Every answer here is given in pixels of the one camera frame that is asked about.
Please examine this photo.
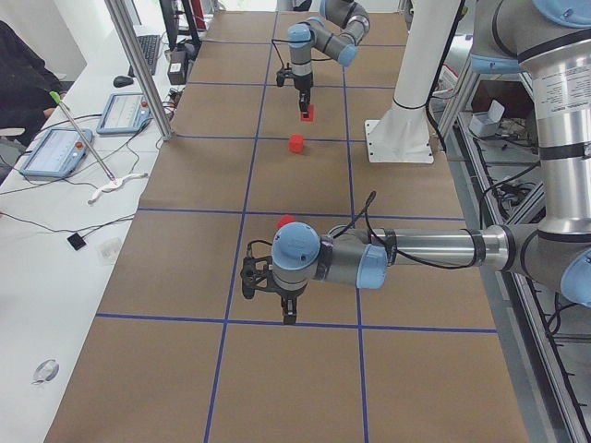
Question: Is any aluminium frame post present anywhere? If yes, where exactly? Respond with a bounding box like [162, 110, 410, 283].
[104, 0, 173, 141]

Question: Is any black keyboard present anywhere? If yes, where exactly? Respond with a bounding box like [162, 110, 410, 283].
[136, 34, 161, 75]

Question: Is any white small box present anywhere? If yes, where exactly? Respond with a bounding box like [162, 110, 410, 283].
[468, 100, 505, 138]

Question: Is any near blue teach pendant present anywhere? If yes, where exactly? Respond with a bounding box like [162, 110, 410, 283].
[19, 128, 87, 178]

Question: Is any blue teach pendant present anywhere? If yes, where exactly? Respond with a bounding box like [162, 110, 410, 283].
[96, 93, 151, 136]
[19, 128, 87, 178]

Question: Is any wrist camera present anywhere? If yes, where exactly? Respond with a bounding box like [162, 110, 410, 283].
[240, 256, 275, 300]
[276, 67, 294, 88]

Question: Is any metal rod green tip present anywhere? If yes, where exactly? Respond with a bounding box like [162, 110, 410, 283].
[49, 90, 116, 184]

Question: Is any black power adapter box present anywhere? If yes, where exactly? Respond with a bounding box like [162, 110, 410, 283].
[167, 51, 188, 86]

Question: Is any red block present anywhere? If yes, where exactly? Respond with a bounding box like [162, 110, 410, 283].
[276, 214, 296, 229]
[289, 134, 304, 153]
[300, 104, 314, 123]

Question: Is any black computer mouse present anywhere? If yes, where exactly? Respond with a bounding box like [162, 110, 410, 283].
[113, 76, 134, 88]

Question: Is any small black square device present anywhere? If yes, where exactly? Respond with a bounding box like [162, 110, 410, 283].
[66, 233, 87, 251]

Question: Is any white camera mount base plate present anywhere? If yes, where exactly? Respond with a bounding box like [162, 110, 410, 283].
[364, 118, 434, 164]

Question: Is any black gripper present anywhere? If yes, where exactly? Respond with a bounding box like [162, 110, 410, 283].
[280, 290, 300, 325]
[293, 73, 313, 115]

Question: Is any seated person in black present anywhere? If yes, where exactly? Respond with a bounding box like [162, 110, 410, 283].
[1, 21, 66, 147]

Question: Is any far blue teach pendant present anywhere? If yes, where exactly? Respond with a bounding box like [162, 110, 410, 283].
[96, 93, 151, 136]

